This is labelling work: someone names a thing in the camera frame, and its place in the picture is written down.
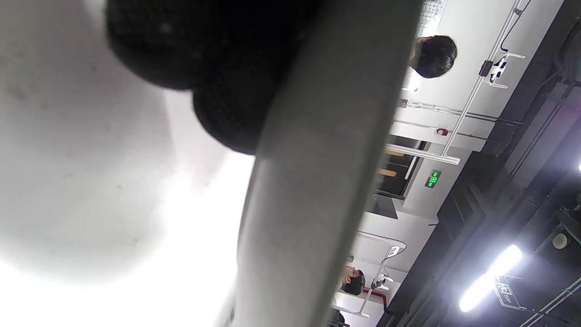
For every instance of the white wall chart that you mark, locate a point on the white wall chart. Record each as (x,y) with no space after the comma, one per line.
(431,16)

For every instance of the white headset on mount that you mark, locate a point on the white headset on mount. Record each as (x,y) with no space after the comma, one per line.
(499,68)
(380,281)

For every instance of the green exit sign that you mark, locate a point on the green exit sign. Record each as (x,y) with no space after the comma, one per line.
(432,178)

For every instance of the red pipe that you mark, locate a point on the red pipe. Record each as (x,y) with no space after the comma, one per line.
(377,295)

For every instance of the red fire alarm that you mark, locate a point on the red fire alarm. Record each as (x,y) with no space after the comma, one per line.
(442,131)

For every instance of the round ceiling fixture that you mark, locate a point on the round ceiling fixture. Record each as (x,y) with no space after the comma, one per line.
(560,240)

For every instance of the dark doorway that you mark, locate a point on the dark doorway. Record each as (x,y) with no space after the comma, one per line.
(395,175)

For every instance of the white pipe frame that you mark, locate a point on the white pipe frame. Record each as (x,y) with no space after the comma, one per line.
(376,272)
(472,91)

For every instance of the ceiling tube light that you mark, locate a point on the ceiling tube light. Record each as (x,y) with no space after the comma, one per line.
(490,278)

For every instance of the person's left hand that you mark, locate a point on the person's left hand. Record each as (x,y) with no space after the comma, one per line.
(204,41)

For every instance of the hanging ceiling sign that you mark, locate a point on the hanging ceiling sign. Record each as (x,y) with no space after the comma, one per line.
(506,293)

